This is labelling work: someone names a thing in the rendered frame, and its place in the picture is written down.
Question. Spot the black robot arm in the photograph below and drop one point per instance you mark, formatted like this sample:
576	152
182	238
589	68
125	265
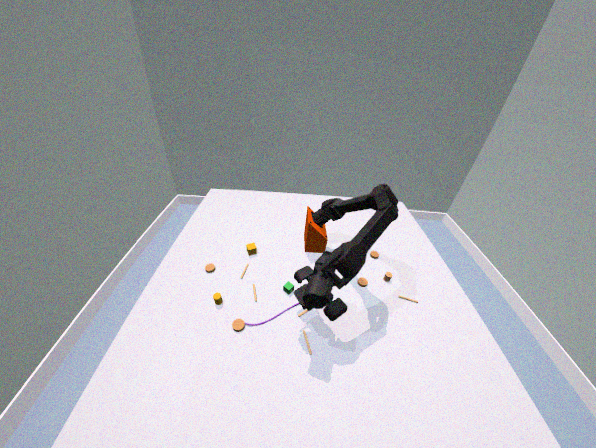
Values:
349	258

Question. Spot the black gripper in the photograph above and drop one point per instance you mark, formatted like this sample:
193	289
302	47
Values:
333	309

